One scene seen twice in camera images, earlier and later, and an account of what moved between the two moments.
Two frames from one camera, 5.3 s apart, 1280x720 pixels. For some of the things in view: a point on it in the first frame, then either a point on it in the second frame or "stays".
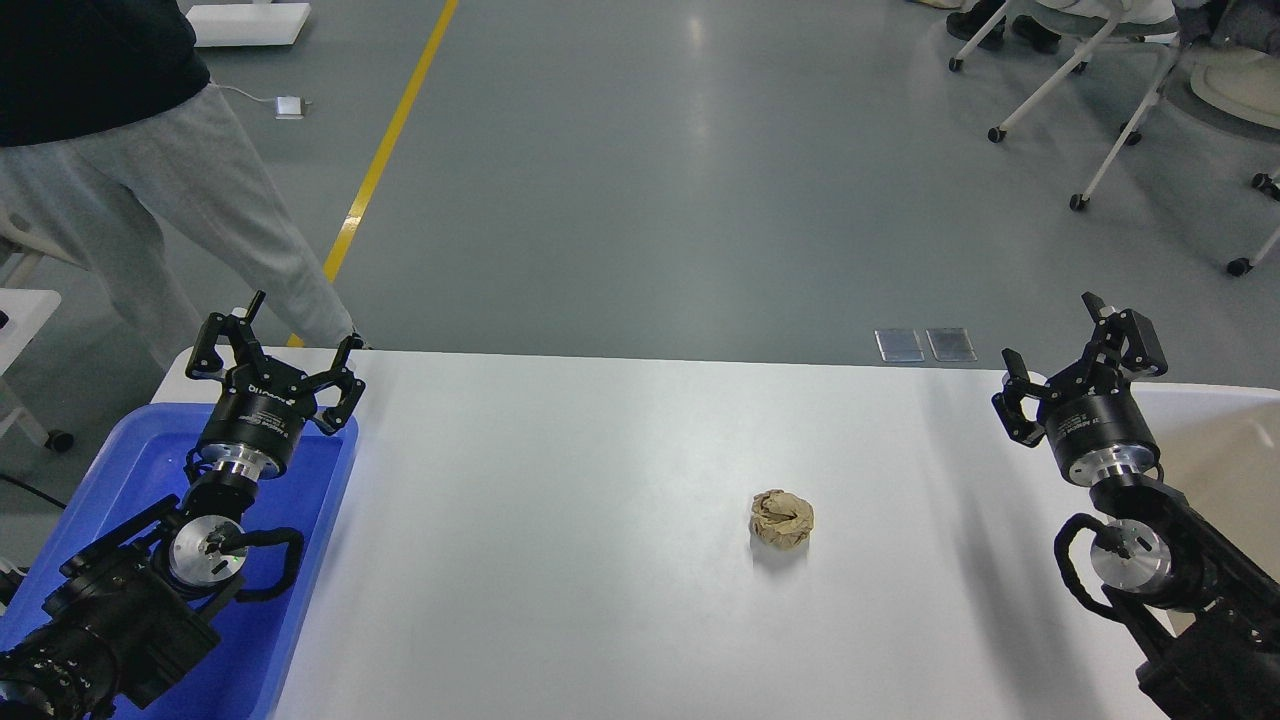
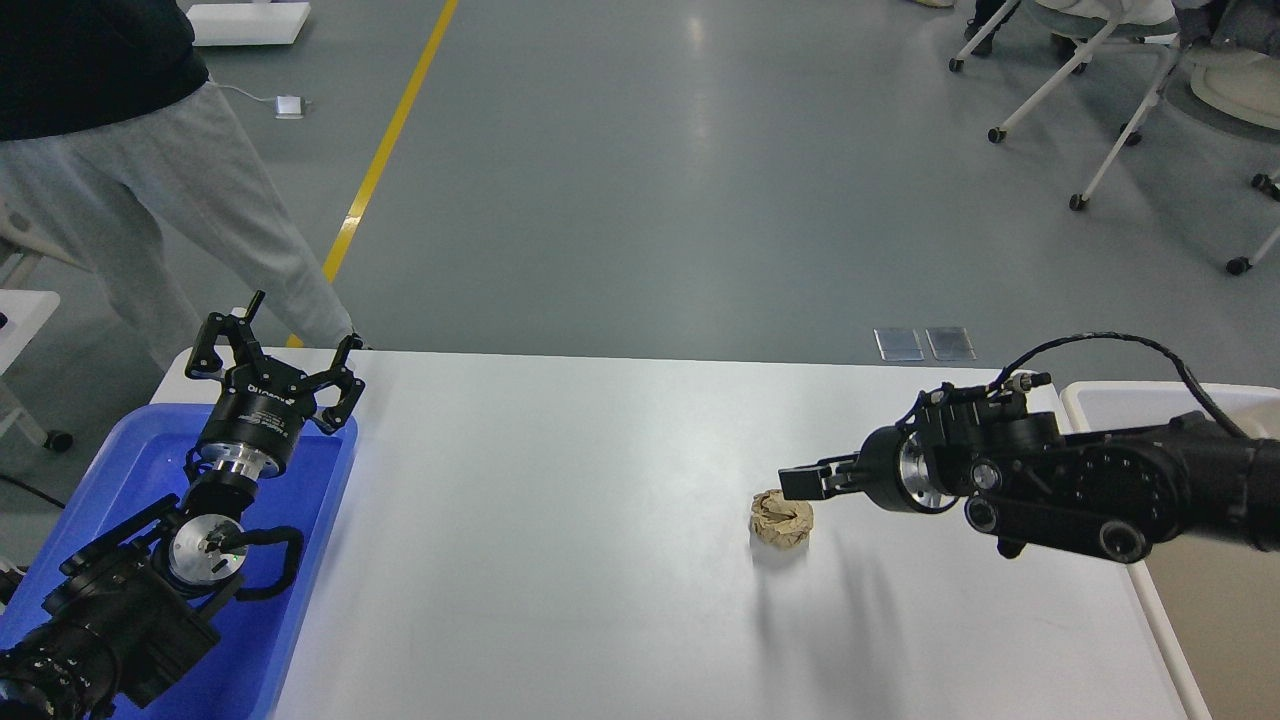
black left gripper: x=264 y=404 stays
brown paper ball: x=781 y=519 stays
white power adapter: x=290 y=107 stays
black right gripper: x=1093 y=421 to x=893 y=468
